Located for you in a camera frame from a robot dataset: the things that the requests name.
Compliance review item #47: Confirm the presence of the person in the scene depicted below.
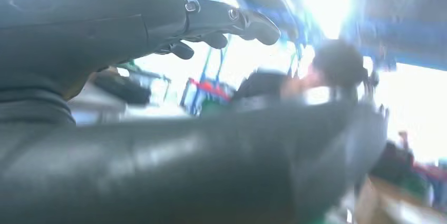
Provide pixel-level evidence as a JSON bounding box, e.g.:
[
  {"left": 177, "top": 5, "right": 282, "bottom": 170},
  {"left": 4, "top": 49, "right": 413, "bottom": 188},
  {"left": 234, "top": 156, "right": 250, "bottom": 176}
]
[{"left": 232, "top": 39, "right": 380, "bottom": 111}]

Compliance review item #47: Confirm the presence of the blue metal rack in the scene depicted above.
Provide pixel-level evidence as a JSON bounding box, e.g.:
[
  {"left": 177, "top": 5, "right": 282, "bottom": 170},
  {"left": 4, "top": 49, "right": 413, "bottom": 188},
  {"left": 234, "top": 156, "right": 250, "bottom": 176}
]
[{"left": 195, "top": 0, "right": 447, "bottom": 73}]

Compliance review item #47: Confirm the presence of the open cardboard box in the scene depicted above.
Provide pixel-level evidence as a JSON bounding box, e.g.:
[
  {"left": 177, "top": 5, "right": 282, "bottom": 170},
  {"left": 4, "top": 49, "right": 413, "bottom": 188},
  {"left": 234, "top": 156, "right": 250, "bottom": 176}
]
[{"left": 355, "top": 176, "right": 447, "bottom": 224}]

